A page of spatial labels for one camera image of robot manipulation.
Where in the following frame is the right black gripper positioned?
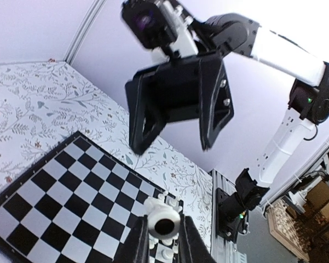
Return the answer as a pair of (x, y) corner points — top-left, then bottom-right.
(125, 13), (260, 156)

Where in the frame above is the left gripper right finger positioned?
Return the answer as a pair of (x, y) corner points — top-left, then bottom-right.
(178, 215), (216, 263)

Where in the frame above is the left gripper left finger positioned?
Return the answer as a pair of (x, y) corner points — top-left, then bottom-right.
(112, 215), (149, 263)

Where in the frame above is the white knight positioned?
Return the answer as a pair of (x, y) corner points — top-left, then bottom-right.
(161, 235), (178, 247)

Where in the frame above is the white queen piece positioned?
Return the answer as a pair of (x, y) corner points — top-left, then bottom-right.
(144, 197), (181, 239)

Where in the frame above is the white rook corner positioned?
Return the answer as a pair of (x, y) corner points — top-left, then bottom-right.
(165, 195), (183, 214)

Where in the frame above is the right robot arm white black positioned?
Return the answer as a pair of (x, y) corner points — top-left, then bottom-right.
(122, 3), (329, 218)

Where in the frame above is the wooden chess box background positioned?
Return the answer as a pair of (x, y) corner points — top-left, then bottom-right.
(267, 200), (310, 262)

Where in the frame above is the black grey chessboard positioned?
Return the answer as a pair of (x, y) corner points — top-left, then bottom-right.
(0, 130), (184, 263)

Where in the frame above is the floral patterned table mat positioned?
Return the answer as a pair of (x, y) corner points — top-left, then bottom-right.
(0, 62), (212, 247)

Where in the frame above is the front aluminium rail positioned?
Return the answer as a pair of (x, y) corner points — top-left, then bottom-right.
(209, 168), (261, 263)

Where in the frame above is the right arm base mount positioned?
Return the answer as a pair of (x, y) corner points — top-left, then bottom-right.
(216, 188), (249, 244)

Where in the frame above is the right aluminium frame post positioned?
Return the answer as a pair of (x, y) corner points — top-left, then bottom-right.
(64, 0), (106, 65)

